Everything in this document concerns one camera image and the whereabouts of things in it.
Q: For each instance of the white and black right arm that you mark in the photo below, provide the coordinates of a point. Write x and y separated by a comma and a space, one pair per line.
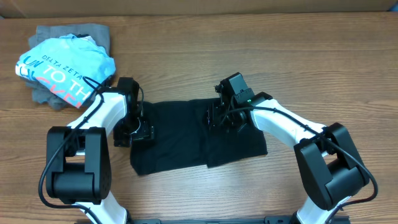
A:
329, 163

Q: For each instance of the light blue printed t-shirt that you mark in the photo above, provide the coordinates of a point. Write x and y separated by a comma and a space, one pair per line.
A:
69, 66

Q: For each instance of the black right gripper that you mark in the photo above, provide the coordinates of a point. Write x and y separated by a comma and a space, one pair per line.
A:
213, 116

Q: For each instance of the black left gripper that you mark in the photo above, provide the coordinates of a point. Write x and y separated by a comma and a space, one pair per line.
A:
147, 133

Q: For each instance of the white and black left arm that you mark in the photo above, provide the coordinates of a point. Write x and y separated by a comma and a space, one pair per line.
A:
77, 173

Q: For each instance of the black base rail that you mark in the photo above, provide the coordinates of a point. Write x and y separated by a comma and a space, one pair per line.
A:
211, 221

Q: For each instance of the dark teal t-shirt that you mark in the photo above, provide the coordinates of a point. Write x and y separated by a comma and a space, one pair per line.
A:
182, 139

